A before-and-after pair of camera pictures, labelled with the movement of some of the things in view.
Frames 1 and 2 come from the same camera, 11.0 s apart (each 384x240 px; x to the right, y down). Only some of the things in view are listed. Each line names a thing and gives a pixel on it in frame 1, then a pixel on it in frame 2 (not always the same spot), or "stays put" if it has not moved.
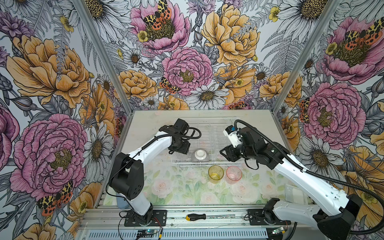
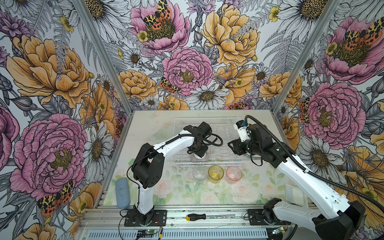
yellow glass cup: [215, 173] stays put
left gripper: [183, 150] → [200, 153]
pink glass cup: [233, 174] stays put
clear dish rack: [206, 140] stays put
